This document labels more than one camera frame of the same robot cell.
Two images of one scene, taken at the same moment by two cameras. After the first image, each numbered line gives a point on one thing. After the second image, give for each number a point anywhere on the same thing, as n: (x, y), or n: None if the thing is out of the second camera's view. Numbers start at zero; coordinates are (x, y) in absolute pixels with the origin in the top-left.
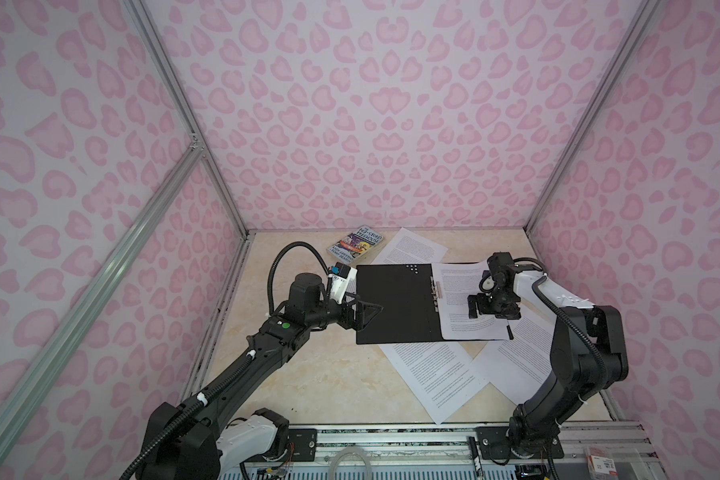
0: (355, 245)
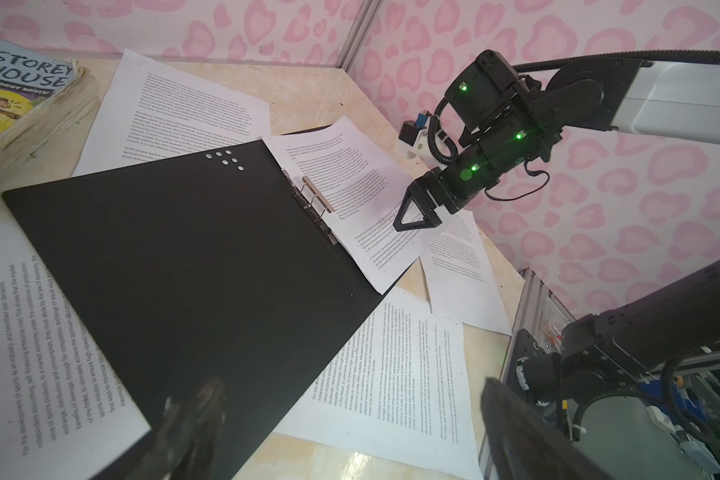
0: (27, 105)
